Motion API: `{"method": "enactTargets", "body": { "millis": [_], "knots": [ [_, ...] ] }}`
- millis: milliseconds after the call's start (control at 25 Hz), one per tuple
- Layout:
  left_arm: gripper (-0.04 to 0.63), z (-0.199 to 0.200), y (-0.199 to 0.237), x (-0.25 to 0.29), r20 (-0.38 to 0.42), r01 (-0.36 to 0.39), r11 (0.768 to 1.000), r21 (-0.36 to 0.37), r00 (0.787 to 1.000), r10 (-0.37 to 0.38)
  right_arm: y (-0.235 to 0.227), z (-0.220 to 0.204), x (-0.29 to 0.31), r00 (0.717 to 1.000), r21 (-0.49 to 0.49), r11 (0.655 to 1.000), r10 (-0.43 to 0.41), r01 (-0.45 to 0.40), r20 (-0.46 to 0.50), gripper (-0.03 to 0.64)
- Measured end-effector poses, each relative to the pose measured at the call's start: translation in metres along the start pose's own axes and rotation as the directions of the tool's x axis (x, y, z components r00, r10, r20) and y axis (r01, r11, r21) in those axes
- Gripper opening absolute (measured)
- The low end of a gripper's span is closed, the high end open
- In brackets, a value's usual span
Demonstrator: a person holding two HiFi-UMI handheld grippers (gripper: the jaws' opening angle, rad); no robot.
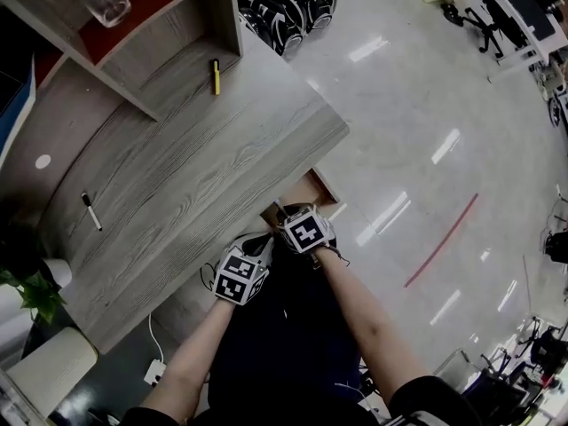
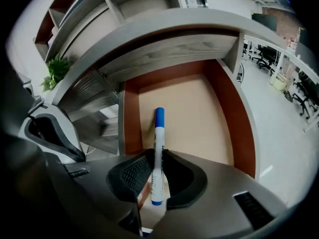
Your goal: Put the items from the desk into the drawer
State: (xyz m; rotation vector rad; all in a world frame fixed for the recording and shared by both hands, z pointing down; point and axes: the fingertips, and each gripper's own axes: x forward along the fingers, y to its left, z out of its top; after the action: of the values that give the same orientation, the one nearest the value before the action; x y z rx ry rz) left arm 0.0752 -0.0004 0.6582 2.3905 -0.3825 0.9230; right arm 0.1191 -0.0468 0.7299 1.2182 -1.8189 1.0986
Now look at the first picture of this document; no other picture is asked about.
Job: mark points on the person's black clothing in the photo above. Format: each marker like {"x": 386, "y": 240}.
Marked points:
{"x": 284, "y": 340}

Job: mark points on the black metal-frame chair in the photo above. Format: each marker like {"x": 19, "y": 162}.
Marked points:
{"x": 497, "y": 393}

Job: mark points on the person's left forearm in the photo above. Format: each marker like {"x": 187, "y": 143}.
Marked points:
{"x": 186, "y": 357}

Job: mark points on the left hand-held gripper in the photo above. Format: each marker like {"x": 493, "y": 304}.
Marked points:
{"x": 239, "y": 278}

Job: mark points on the green potted plant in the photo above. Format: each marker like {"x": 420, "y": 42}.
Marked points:
{"x": 31, "y": 291}

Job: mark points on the person's right forearm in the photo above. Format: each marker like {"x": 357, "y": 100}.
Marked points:
{"x": 368, "y": 322}

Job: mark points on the yellow highlighter pen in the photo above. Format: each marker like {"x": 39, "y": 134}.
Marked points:
{"x": 216, "y": 78}

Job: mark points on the black office chair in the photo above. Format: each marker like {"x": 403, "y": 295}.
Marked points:
{"x": 492, "y": 20}

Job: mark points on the long white office desk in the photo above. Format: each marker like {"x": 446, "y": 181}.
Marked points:
{"x": 532, "y": 51}

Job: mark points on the grey wooden desk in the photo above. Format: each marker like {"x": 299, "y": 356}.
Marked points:
{"x": 177, "y": 202}

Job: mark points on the red floor tape strip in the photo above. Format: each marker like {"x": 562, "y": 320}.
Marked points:
{"x": 439, "y": 242}

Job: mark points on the white wheeled device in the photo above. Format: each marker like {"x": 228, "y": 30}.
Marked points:
{"x": 560, "y": 104}

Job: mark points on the wooden drawer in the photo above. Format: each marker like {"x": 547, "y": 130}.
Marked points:
{"x": 306, "y": 189}

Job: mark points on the black floor device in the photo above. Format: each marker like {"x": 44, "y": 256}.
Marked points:
{"x": 557, "y": 246}

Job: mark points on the white power strip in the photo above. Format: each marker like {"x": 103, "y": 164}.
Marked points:
{"x": 155, "y": 371}

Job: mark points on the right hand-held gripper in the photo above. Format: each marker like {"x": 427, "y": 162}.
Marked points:
{"x": 306, "y": 231}

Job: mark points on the blue book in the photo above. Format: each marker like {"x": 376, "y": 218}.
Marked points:
{"x": 18, "y": 118}

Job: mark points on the black-capped marker pen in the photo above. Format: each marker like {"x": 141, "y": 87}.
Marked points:
{"x": 92, "y": 213}

